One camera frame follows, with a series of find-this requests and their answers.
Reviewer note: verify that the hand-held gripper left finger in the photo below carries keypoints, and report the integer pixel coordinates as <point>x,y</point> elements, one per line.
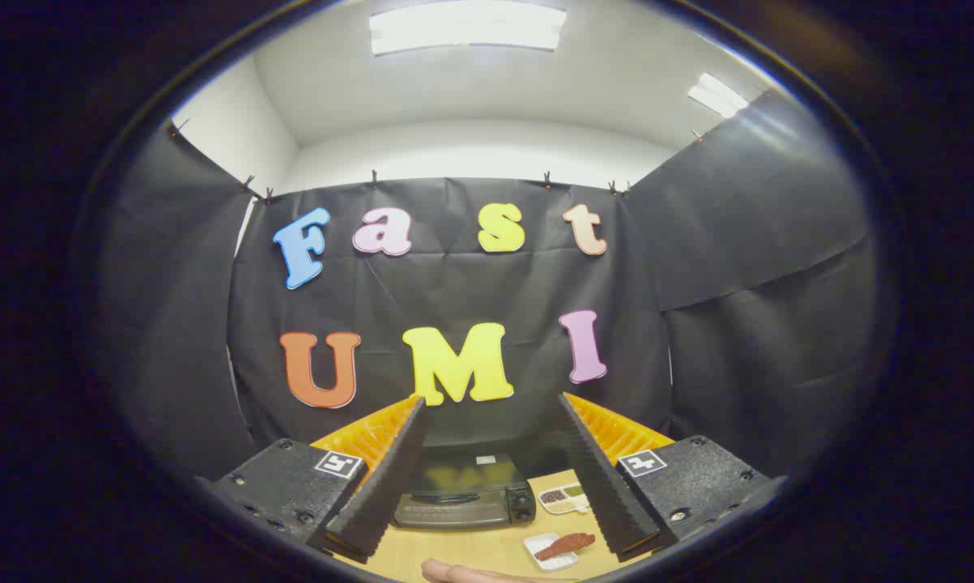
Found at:
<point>389,478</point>

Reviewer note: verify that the black backdrop cloth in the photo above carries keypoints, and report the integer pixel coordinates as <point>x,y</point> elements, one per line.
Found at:
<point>454,283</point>

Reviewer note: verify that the black toaster oven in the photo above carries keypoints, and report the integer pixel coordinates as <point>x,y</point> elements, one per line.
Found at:
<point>454,510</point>

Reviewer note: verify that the large ceiling light panel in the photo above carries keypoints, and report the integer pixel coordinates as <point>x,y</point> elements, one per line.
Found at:
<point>466,26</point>

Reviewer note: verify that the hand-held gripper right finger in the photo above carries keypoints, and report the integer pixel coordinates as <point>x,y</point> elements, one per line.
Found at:
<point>604,486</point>

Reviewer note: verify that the red raw steak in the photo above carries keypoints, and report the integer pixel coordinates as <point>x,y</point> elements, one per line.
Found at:
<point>566,546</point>

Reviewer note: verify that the white rectangular tray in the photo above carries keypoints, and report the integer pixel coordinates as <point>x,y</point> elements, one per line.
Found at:
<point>542,541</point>

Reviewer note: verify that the small ceiling light panel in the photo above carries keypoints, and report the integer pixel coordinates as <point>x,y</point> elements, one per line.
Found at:
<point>717,95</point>

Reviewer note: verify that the white divided dish with beans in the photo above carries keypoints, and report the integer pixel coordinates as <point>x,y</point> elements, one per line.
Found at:
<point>561,499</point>

